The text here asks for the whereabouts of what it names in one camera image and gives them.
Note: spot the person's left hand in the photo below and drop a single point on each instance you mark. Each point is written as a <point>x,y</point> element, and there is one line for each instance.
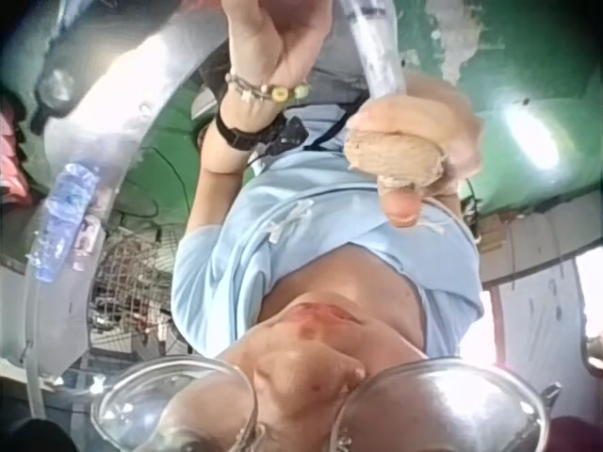
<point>264,37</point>

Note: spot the person's right hand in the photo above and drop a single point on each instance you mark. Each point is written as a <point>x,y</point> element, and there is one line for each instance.
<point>424,108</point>

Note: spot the beige twine ball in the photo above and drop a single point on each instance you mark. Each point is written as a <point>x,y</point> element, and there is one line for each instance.
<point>393,154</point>

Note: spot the clear plastic tube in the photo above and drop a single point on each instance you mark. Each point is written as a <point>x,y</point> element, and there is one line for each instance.
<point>373,47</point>

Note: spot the person's legs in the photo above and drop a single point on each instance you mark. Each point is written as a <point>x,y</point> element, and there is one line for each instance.
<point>334,89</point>

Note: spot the black wrist band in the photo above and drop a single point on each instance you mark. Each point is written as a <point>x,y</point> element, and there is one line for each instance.
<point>245,132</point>

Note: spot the curved silver metal panel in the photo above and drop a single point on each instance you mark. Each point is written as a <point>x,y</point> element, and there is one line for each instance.
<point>136,75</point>

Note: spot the clear plastic water bottle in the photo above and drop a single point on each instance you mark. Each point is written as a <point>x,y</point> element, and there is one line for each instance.
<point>66,212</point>

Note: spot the pink cloth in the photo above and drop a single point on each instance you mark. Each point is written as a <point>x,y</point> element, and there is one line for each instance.
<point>14,160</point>

